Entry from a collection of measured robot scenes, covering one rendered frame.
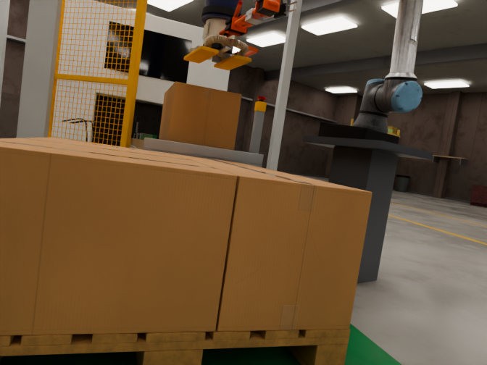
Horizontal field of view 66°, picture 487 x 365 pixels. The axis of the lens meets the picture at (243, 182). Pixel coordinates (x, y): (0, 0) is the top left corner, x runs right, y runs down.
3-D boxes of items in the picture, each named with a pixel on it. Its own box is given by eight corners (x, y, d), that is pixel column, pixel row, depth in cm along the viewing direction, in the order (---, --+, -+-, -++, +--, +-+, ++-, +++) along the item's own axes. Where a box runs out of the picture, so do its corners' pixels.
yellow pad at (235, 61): (213, 66, 232) (214, 59, 231) (228, 70, 236) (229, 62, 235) (235, 57, 201) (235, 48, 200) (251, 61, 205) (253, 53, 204)
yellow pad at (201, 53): (183, 59, 224) (184, 51, 223) (199, 64, 228) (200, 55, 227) (201, 48, 193) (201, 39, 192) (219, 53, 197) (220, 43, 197)
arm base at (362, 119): (364, 131, 222) (368, 114, 221) (393, 135, 208) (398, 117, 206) (345, 126, 210) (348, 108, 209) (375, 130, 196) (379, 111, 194)
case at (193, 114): (157, 148, 274) (164, 93, 271) (211, 155, 287) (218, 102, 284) (166, 150, 217) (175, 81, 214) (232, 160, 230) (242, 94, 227)
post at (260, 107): (236, 230, 294) (255, 101, 287) (245, 231, 296) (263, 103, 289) (239, 232, 288) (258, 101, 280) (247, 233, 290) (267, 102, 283)
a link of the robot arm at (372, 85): (377, 115, 217) (384, 85, 215) (396, 116, 201) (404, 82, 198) (354, 110, 213) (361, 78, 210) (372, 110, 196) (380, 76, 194)
